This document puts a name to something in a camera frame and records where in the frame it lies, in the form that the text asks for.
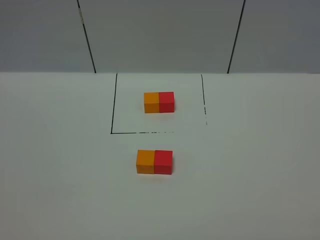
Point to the template orange cube block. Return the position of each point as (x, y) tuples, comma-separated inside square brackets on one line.
[(151, 102)]

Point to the template red cube block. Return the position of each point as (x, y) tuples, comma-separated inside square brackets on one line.
[(166, 102)]

